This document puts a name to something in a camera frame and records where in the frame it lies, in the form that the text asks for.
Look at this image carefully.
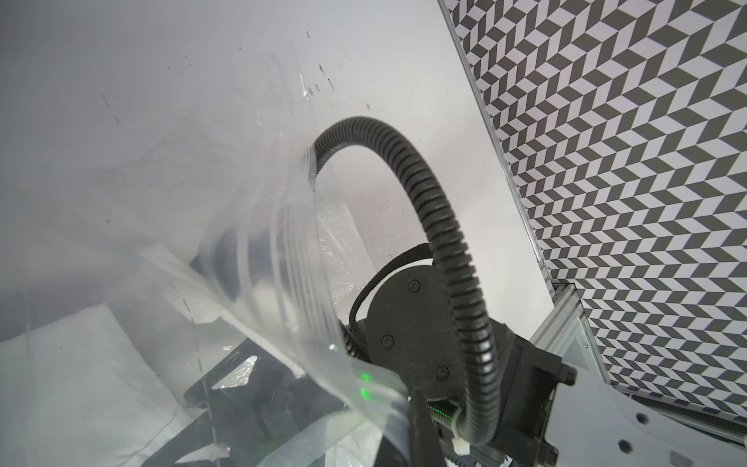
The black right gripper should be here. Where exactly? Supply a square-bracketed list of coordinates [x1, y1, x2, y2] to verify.
[353, 262, 578, 466]

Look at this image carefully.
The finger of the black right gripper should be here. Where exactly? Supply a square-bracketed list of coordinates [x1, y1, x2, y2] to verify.
[143, 344, 344, 466]

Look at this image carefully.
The clear plastic vacuum bag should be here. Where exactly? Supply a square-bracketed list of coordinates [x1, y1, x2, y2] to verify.
[1, 54, 412, 466]

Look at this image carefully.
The white shirt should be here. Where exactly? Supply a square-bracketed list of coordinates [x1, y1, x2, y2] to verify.
[1, 304, 192, 466]

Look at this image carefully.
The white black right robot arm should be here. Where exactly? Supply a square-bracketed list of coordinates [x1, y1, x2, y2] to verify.
[146, 249, 746, 466]

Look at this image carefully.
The black corrugated cable conduit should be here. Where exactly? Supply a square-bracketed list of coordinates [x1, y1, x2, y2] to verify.
[311, 116, 503, 448]

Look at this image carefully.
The aluminium frame right floor rail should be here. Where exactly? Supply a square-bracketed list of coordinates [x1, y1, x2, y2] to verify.
[445, 1, 746, 424]

